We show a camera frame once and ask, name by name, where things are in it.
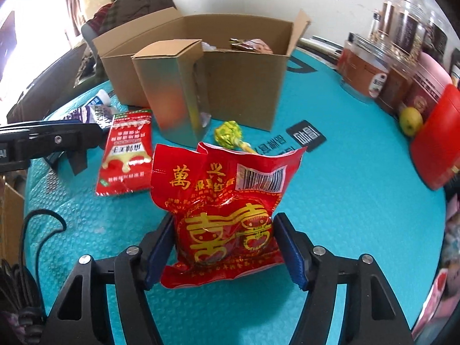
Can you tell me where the tall clear jar black label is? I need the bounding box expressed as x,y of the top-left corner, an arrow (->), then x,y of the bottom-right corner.
428,11 -> 450,56

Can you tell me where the small gold carton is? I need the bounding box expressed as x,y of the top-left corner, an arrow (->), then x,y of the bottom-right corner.
131,39 -> 212,144

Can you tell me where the red gold-print snack packet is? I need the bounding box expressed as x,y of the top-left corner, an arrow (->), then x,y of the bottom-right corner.
150,142 -> 308,290

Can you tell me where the red white-label snack packet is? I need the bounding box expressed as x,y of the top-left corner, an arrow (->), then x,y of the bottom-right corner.
95,111 -> 153,196

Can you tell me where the teal bubble mat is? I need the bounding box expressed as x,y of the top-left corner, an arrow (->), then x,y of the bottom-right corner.
23,39 -> 448,345

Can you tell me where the brown carton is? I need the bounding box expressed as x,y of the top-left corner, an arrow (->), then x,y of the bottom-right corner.
0,176 -> 26,267

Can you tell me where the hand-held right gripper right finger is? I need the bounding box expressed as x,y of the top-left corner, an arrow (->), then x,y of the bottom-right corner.
273,213 -> 414,345

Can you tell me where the yellow-green fruit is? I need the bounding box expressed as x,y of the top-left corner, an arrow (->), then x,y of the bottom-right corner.
398,107 -> 424,136

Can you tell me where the wide jar of red-brown powder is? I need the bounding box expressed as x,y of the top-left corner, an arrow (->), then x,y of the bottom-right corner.
338,32 -> 392,103

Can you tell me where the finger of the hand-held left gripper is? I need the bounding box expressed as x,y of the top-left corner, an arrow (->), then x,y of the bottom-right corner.
0,120 -> 103,176

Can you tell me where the brown curtain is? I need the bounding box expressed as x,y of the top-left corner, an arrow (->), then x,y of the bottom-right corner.
63,0 -> 85,37

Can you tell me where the green lollipop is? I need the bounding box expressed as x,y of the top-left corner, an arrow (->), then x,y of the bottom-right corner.
214,120 -> 259,155

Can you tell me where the pink plastic bag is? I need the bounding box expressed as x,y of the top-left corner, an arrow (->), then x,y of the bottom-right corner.
411,269 -> 455,338

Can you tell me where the clear peanut snack packet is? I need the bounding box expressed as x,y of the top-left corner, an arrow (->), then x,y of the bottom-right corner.
230,38 -> 274,55

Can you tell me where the tall brown filled jar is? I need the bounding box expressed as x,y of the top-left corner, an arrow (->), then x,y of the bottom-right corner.
370,0 -> 407,42

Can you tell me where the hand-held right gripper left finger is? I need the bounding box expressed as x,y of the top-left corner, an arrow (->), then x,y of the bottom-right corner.
45,213 -> 177,345

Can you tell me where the red bottle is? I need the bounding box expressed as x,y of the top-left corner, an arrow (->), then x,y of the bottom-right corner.
410,84 -> 460,191

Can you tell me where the pink bottle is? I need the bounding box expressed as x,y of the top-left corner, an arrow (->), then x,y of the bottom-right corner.
406,52 -> 453,116

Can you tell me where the grey chair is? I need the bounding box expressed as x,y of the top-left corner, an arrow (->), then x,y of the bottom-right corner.
81,22 -> 105,48

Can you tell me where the purple white snack packet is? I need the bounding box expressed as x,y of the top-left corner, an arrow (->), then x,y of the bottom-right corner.
61,90 -> 116,130

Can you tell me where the dark brown filled jar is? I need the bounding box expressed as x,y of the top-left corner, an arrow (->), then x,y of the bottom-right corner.
377,65 -> 414,116

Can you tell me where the tall bean jar dark label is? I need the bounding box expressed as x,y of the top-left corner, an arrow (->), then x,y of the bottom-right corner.
395,0 -> 432,63

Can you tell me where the cardboard box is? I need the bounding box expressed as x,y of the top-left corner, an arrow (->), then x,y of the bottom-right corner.
91,7 -> 311,132

